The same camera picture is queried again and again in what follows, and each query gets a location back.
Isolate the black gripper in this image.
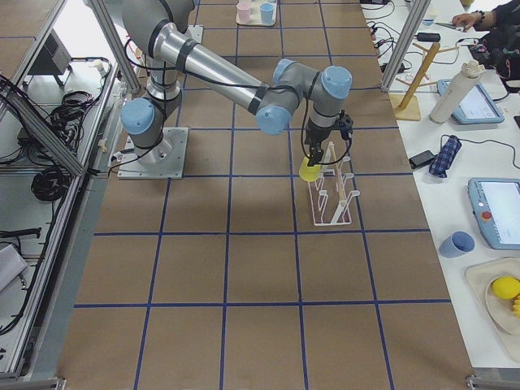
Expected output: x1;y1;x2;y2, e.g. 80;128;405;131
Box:
304;121;339;167

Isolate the yellow plastic cup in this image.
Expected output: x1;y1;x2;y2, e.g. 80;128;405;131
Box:
298;157;322;183

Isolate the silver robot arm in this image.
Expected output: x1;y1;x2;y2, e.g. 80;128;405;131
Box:
122;1;353;166

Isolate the blue cup on tray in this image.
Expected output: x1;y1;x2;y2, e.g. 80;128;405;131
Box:
259;2;274;25

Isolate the pink cup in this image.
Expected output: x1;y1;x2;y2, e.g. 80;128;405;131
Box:
236;1;251;24

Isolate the blue cup on side table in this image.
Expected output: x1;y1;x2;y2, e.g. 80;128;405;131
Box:
439;231;475;258

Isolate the person's hand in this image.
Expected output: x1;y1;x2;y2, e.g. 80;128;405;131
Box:
451;12;482;31

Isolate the wooden mug tree stand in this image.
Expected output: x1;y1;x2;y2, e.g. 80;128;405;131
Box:
389;42;458;121

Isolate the black power adapter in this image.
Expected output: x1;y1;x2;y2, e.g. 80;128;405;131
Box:
409;150;436;170

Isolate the folded blue plaid umbrella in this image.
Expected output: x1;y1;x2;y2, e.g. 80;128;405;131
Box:
429;136;462;179

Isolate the beige serving tray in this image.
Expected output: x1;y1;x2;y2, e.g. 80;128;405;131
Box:
238;1;278;27

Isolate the blue teach pendant far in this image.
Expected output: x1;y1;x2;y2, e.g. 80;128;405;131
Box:
451;83;505;125

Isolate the blue teach pendant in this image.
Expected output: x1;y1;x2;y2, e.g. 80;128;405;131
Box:
451;83;505;125
467;177;519;250

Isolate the white cylindrical bottle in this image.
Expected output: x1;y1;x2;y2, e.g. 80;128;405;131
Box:
429;59;485;124

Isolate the blue teach pendant near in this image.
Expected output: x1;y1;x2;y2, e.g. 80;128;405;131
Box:
467;177;519;250

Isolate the yellow toy lemon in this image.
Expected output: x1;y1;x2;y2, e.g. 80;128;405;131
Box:
491;275;520;300

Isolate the beige tray with bowl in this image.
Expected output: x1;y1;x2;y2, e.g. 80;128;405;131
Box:
465;258;519;363

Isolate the white wire cup rack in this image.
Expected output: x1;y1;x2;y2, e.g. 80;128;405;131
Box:
308;155;361;227

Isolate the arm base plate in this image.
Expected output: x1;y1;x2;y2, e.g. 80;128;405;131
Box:
185;24;204;50
117;127;189;180

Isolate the aluminium frame post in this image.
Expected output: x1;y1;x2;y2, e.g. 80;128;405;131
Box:
380;0;431;92

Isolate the black cable bundle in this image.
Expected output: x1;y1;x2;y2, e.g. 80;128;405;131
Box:
0;72;102;204

